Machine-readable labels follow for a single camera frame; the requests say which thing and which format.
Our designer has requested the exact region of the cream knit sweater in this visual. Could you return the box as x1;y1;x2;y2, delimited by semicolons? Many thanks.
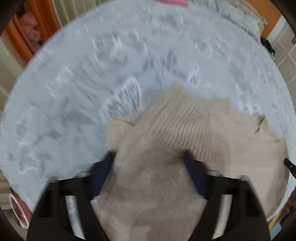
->
94;84;289;240

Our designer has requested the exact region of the person's right hand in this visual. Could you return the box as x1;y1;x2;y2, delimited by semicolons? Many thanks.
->
282;190;296;216

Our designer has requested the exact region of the blue butterfly bedspread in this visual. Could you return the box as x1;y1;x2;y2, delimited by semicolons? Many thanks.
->
1;1;295;210

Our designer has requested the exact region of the black object beside bed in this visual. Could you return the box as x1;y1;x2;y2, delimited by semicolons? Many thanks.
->
260;38;275;56

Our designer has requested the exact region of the white panelled wardrobe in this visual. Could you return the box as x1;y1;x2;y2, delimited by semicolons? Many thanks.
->
269;15;296;98

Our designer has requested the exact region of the blue butterfly pillow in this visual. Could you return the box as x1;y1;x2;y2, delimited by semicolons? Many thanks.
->
204;0;265;42

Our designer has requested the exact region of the pink hanging garment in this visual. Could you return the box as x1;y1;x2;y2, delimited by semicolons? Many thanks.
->
18;12;41;42

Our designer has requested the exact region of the pink folded garment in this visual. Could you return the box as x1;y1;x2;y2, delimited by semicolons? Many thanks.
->
156;0;189;7

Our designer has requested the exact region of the orange curtain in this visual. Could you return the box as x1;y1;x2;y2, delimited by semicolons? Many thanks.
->
5;0;60;63

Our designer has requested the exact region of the cream pleated curtain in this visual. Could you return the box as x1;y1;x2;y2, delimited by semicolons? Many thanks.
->
51;0;107;28

